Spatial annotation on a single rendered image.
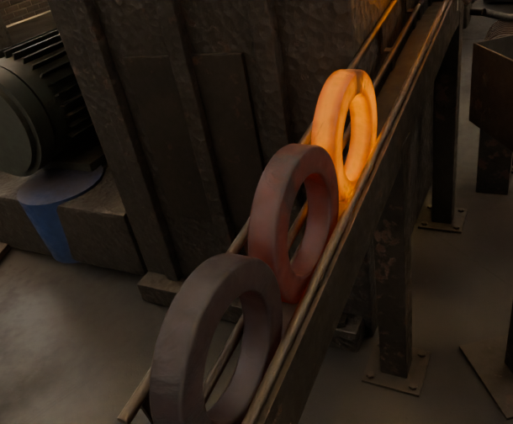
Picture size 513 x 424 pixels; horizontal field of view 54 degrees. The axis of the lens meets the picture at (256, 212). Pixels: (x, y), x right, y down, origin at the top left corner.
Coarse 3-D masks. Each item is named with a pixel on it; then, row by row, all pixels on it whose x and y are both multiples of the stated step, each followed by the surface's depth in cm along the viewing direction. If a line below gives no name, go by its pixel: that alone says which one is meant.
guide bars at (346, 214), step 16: (448, 0) 112; (432, 32) 101; (416, 64) 91; (400, 96) 84; (384, 128) 77; (384, 144) 78; (368, 160) 72; (368, 176) 70; (352, 192) 67; (352, 208) 65; (336, 224) 63; (336, 240) 61; (320, 272) 57; (304, 304) 54; (304, 320) 55; (288, 336) 52; (288, 352) 52; (272, 368) 49; (272, 384) 48; (256, 400) 47; (256, 416) 46
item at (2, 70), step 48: (48, 48) 168; (0, 96) 151; (48, 96) 161; (0, 144) 166; (48, 144) 163; (96, 144) 190; (0, 192) 179; (96, 192) 166; (0, 240) 193; (96, 240) 164
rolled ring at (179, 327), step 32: (224, 256) 46; (192, 288) 41; (224, 288) 42; (256, 288) 48; (192, 320) 39; (256, 320) 52; (160, 352) 39; (192, 352) 39; (256, 352) 52; (160, 384) 39; (192, 384) 39; (256, 384) 51; (160, 416) 40; (192, 416) 40; (224, 416) 47
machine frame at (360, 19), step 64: (64, 0) 111; (128, 0) 103; (192, 0) 97; (256, 0) 88; (320, 0) 86; (384, 0) 102; (128, 64) 111; (192, 64) 103; (256, 64) 95; (320, 64) 92; (128, 128) 121; (192, 128) 111; (256, 128) 106; (128, 192) 138; (192, 192) 125; (192, 256) 141
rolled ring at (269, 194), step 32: (288, 160) 53; (320, 160) 58; (256, 192) 52; (288, 192) 52; (320, 192) 62; (256, 224) 51; (320, 224) 64; (256, 256) 52; (320, 256) 62; (288, 288) 55
